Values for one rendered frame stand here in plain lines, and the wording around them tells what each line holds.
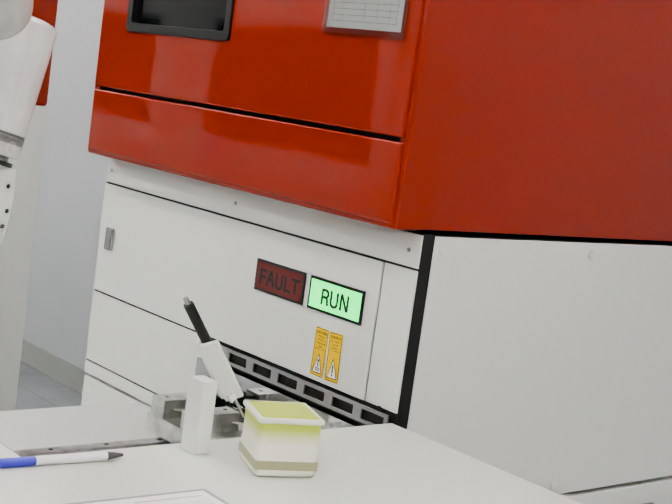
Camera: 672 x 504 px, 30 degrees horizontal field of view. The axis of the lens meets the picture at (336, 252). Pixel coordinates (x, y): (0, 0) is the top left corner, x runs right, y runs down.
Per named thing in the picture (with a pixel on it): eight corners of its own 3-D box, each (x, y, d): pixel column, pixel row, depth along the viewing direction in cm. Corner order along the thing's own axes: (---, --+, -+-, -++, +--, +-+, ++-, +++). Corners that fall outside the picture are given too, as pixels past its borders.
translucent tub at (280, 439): (298, 458, 145) (305, 401, 144) (317, 479, 138) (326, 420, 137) (235, 456, 143) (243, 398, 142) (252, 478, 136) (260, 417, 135)
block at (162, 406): (194, 409, 192) (197, 390, 192) (207, 415, 190) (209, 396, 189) (150, 412, 187) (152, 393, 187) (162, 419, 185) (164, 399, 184)
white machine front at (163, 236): (95, 371, 232) (120, 156, 227) (392, 524, 171) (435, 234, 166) (80, 372, 230) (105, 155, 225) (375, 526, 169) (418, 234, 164)
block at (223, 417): (224, 424, 186) (227, 404, 186) (238, 431, 184) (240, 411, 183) (179, 428, 181) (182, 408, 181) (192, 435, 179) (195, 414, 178)
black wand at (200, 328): (184, 302, 137) (193, 295, 138) (177, 299, 138) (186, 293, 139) (251, 437, 147) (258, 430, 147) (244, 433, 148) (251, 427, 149)
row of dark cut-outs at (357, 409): (205, 353, 201) (207, 338, 201) (389, 433, 169) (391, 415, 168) (202, 353, 201) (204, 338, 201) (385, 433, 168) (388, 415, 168)
